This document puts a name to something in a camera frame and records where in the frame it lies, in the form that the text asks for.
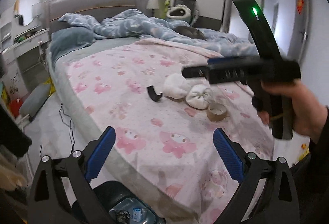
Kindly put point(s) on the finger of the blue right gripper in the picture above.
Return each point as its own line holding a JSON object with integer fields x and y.
{"x": 221, "y": 60}

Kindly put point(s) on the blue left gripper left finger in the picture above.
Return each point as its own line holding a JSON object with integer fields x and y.
{"x": 96, "y": 153}

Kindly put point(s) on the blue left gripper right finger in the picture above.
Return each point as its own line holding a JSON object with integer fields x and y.
{"x": 227, "y": 152}

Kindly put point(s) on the white sock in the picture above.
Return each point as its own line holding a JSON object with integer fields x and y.
{"x": 200, "y": 97}
{"x": 177, "y": 87}

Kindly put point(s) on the clear plastic wrap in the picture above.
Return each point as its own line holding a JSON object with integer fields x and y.
{"x": 132, "y": 210}

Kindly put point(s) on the dark green trash bin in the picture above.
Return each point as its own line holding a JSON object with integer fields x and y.
{"x": 110, "y": 193}

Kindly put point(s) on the right hand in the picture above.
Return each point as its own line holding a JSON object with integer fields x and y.
{"x": 310, "y": 114}

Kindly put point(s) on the grey fleece bed sheet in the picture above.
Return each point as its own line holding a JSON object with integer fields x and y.
{"x": 105, "y": 84}

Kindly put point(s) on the grey cat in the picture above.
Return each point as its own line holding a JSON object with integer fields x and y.
{"x": 190, "y": 32}

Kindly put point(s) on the brown tape roll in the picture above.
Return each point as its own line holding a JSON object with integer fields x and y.
{"x": 216, "y": 112}

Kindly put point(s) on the pink patterned blanket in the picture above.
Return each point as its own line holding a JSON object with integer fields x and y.
{"x": 164, "y": 150}

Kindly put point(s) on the white cat bed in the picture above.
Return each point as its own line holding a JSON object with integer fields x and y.
{"x": 180, "y": 12}

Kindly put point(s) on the door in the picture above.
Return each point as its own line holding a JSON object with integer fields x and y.
{"x": 289, "y": 21}

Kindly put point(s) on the black curved plastic piece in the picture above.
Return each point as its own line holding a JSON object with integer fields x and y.
{"x": 153, "y": 95}

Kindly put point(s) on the small blue box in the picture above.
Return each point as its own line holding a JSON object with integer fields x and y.
{"x": 138, "y": 214}

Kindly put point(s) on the grey cushion on floor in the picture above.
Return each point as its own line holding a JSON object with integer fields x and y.
{"x": 35, "y": 101}

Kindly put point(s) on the bedside lamp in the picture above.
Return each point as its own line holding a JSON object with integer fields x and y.
{"x": 152, "y": 5}

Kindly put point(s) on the black dark hanging garment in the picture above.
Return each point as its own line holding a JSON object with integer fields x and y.
{"x": 12, "y": 137}

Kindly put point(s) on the red box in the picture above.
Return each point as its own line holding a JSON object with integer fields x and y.
{"x": 15, "y": 106}

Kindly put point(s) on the blue patterned duvet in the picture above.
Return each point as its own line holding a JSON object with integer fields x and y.
{"x": 133, "y": 23}

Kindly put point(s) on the blue grey pillow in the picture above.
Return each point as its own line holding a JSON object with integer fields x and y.
{"x": 67, "y": 40}

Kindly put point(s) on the grey bed headboard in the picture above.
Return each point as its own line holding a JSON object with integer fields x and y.
{"x": 99, "y": 9}

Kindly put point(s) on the white dressing table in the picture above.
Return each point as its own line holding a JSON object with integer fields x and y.
{"x": 17, "y": 40}

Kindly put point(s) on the round mirror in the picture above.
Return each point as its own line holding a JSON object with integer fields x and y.
{"x": 24, "y": 11}

